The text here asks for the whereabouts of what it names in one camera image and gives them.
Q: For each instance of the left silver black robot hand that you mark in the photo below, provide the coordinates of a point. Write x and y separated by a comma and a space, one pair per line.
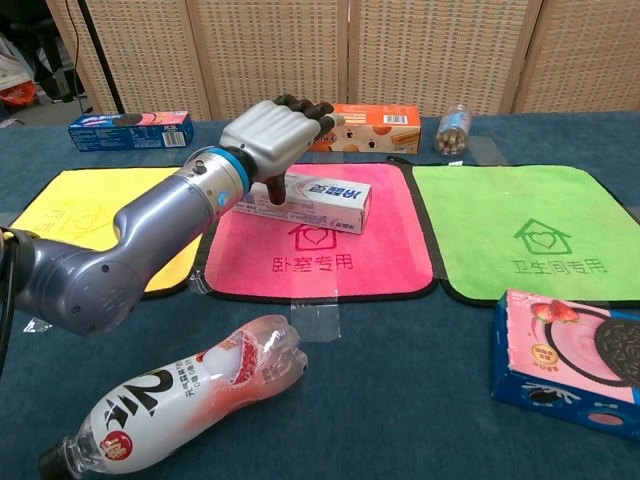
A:
270, 132

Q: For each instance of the white toothpaste box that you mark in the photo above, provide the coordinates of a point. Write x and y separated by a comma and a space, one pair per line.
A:
330, 200

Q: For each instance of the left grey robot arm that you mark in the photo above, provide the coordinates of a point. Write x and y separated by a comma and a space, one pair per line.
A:
150, 230

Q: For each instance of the orange cracker box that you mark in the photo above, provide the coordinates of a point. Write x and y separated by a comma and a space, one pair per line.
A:
380, 127

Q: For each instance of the long blue Oreo box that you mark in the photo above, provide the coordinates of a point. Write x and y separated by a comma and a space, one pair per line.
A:
130, 132

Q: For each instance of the flat pink blue Oreo box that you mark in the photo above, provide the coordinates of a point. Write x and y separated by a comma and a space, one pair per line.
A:
565, 355

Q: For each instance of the pink cloth with house print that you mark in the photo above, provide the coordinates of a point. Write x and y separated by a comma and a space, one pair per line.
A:
320, 260

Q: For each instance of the wooden perforated folding screen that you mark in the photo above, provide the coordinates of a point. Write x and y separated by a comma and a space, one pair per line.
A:
400, 50

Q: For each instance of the clear jar of biscuit sticks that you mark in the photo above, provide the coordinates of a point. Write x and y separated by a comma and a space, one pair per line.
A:
452, 131

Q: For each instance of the black tripod stand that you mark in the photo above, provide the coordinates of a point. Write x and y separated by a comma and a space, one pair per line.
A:
102, 60

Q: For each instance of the clear tape piece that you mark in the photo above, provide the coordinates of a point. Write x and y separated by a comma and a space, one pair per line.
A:
487, 150
36, 326
315, 320

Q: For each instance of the yellow cloth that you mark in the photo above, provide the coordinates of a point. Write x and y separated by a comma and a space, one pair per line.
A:
75, 210

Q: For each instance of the green cloth with house print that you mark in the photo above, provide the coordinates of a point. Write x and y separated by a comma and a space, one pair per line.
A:
500, 200

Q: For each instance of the orange plastic bag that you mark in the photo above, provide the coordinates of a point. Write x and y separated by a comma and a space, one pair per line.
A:
19, 95

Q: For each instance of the clear plastic drink bottle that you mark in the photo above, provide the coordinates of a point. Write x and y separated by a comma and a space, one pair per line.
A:
165, 400

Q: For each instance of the blue felt table cover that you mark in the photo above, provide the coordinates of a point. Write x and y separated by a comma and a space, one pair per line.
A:
400, 390

